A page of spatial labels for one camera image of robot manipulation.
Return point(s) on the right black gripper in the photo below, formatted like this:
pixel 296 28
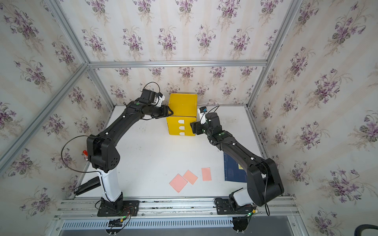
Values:
pixel 196 126

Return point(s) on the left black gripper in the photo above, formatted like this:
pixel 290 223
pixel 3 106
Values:
pixel 164 111

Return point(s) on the yellow plastic drawer cabinet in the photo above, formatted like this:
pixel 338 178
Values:
pixel 184 107

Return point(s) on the pink sticky pad large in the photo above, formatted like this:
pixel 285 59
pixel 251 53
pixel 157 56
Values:
pixel 178 183

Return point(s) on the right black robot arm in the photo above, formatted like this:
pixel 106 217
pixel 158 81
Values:
pixel 262 176

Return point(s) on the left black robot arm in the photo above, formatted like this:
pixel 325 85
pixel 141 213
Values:
pixel 101 148

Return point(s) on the dark blue book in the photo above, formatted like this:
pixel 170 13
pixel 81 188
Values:
pixel 233 172

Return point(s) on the pink pen holder cup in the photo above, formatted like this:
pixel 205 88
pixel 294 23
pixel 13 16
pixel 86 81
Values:
pixel 85 155

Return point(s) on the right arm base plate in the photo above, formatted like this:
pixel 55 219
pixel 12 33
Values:
pixel 229 206

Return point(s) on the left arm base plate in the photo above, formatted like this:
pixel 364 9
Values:
pixel 108 209

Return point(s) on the aluminium mounting rail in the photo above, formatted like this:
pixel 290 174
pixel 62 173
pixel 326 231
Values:
pixel 87 208

